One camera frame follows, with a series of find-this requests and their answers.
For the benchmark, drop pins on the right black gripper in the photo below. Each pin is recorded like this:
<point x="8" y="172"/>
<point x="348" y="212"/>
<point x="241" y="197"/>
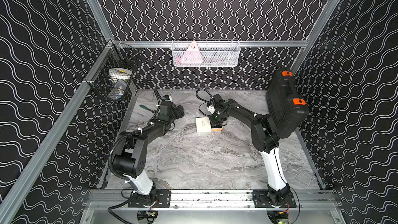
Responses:
<point x="213" y="122"/>

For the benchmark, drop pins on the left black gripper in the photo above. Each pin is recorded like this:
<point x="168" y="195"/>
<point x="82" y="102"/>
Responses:
<point x="178" y="111"/>

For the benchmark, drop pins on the cream drawer jewelry box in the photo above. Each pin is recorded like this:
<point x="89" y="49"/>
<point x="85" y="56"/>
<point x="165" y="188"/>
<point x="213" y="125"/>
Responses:
<point x="203" y="125"/>

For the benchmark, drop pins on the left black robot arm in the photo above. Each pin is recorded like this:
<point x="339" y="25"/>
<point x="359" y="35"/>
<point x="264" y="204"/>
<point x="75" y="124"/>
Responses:
<point x="127" y="158"/>

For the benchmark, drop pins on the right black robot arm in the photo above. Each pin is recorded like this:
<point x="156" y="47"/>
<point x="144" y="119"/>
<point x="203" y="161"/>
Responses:
<point x="263" y="140"/>

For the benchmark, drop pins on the pink triangle card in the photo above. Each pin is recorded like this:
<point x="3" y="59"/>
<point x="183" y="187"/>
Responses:
<point x="192" y="55"/>

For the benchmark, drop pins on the black tool case orange latches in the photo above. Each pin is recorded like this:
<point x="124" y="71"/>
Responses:
<point x="286" y="107"/>

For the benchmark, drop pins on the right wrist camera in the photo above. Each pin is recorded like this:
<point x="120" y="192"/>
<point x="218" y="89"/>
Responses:
<point x="211" y="109"/>

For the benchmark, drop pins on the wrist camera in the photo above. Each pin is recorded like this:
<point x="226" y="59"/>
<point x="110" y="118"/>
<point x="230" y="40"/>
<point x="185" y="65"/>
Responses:
<point x="211" y="109"/>
<point x="167" y="98"/>

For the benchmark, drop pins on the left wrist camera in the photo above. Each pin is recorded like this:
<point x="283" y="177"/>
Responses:
<point x="167" y="98"/>

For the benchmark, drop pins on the white wire wall basket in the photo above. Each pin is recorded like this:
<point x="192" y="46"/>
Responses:
<point x="215" y="53"/>

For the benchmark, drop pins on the black mesh wall basket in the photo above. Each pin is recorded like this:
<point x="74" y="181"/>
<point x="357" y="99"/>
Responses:
<point x="120" y="56"/>

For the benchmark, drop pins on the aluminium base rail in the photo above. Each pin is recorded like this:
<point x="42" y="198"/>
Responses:
<point x="217" y="199"/>

